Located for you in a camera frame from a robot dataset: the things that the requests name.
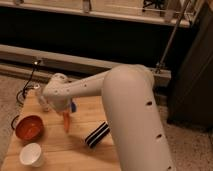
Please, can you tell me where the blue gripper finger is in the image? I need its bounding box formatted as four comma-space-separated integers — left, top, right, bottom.
71, 102, 77, 113

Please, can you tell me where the black cable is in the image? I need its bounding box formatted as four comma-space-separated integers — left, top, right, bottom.
10, 59, 43, 130

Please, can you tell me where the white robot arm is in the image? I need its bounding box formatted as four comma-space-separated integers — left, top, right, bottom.
43, 64, 176, 171

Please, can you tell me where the metal pole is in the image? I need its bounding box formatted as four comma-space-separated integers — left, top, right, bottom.
155, 0, 190, 74

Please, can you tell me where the red bowl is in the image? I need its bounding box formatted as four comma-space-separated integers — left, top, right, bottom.
15, 115, 44, 141

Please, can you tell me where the black white striped block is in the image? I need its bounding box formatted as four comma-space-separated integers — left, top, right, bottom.
85, 122, 110, 148

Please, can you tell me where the white ceramic cup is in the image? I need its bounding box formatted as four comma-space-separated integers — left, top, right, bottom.
19, 143, 45, 167

